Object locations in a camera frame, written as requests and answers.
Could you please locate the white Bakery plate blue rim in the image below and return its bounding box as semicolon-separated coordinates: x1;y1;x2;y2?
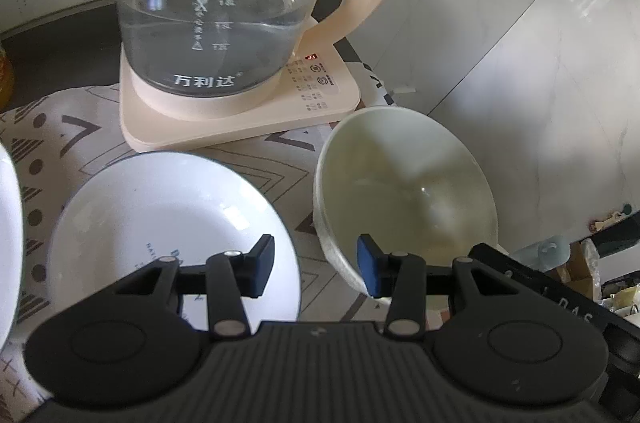
48;152;300;328

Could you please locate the large cream white bowl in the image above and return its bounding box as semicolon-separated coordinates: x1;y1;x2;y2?
312;106;499;293

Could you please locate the cream kettle heating base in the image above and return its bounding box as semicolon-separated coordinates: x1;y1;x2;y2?
119;10;360;152

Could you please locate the white Sweet plate blue rim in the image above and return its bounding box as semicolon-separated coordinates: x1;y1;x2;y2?
0;146;24;347

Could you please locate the patterned white table cloth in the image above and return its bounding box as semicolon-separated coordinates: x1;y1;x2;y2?
1;68;387;422

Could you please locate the orange juice bottle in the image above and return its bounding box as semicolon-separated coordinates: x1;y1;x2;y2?
0;47;14;111

